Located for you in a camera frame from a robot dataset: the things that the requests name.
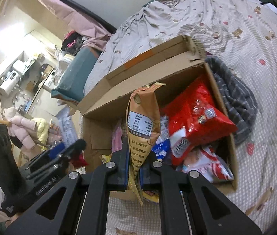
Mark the white red shrimp flakes bag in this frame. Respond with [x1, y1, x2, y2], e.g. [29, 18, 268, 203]
[180, 145, 234, 183]

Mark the blue white snack bag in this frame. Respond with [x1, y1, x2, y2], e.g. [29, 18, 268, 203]
[152, 115, 171, 162]

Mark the red snack bag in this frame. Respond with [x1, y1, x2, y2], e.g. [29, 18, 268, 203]
[161, 74, 237, 166]

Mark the orange yellow long snack bag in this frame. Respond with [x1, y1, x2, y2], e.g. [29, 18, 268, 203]
[126, 82, 165, 205]

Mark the white grey snack packet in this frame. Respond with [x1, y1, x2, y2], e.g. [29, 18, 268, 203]
[56, 106, 78, 147]

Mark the yellow green snack bag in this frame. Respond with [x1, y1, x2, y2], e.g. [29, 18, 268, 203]
[99, 153, 112, 164]

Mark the pink puffy jacket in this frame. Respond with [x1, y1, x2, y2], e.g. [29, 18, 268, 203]
[3, 107, 37, 153]

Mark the pink flat snack pouch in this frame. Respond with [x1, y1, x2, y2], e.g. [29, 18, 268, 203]
[112, 124, 123, 153]

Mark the brown cardboard box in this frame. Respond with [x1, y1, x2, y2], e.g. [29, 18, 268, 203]
[77, 35, 239, 201]

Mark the teal cushion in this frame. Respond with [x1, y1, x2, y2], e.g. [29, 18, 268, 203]
[51, 46, 101, 105]

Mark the dark grey striped cloth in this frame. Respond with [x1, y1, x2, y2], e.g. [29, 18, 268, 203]
[205, 56, 258, 145]

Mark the pink curtain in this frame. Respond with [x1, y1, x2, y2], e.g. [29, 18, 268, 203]
[37, 0, 111, 51]

